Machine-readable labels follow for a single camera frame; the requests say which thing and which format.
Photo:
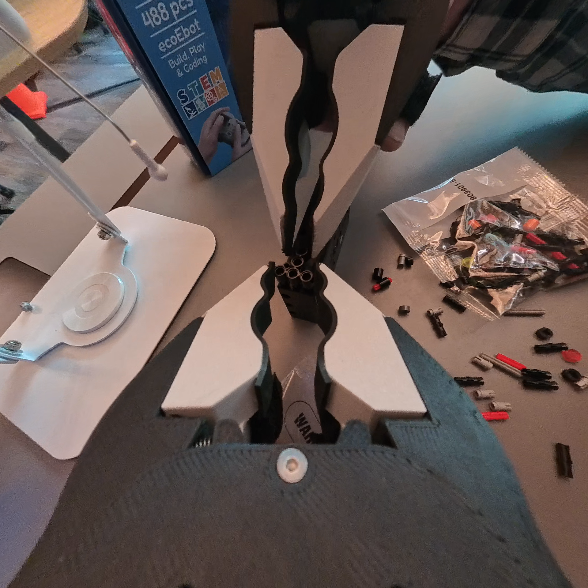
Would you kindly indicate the dark grey axle rod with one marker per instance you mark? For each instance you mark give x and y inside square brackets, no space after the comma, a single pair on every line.
[523,312]

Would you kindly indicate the red translucent round tile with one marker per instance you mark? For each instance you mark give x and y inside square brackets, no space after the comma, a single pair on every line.
[572,355]

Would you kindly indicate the person's right hand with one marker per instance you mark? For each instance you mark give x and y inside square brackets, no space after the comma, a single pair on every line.
[396,137]

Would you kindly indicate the black beam piece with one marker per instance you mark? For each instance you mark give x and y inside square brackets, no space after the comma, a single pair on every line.
[454,303]

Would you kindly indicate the grey black angled connector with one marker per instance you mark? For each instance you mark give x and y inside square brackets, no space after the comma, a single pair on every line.
[437,319]

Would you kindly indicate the light grey axle rod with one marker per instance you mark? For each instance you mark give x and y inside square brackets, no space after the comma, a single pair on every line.
[503,366]

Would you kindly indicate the clear bag of building parts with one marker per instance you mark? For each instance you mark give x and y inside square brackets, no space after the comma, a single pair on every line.
[496,248]

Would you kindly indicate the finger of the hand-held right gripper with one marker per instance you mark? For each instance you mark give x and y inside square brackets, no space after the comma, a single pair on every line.
[358,115]
[273,115]

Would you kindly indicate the light grey bush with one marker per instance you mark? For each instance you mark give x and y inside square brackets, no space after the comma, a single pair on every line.
[582,382]

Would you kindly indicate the orange object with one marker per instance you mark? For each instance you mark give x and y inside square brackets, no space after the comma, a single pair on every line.
[27,102]

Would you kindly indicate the black battery box block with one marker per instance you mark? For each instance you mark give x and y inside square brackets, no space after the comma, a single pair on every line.
[298,303]

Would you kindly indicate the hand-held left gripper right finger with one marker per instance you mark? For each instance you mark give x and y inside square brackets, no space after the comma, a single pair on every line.
[372,367]

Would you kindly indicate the short black beam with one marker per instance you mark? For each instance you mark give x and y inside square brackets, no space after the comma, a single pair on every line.
[564,459]

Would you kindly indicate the black pin red ends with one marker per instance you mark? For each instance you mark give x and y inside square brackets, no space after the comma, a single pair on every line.
[382,284]

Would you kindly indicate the light grey connector sleeve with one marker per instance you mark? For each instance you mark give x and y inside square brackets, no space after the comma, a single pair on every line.
[500,406]
[482,361]
[484,393]

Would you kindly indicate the red axle rod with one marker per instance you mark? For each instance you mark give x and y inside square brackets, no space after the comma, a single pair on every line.
[510,361]

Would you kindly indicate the white book stand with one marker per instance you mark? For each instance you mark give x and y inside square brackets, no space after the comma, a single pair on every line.
[138,298]

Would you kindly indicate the grey desk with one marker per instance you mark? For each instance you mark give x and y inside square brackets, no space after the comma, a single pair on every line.
[229,216]

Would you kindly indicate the small grey black bush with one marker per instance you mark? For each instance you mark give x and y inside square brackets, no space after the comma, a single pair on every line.
[405,261]

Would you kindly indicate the short red axle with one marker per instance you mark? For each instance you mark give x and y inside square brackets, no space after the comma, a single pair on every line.
[495,416]

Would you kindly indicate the black connector pin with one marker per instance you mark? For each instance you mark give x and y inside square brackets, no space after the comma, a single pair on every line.
[540,384]
[551,347]
[536,373]
[468,380]

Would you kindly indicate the small dark grey bush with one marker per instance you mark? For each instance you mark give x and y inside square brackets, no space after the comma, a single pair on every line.
[404,310]

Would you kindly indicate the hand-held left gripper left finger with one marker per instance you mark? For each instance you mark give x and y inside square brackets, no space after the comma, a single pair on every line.
[216,367]

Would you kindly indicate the blue toy kit box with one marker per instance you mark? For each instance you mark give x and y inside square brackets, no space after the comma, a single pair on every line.
[183,69]

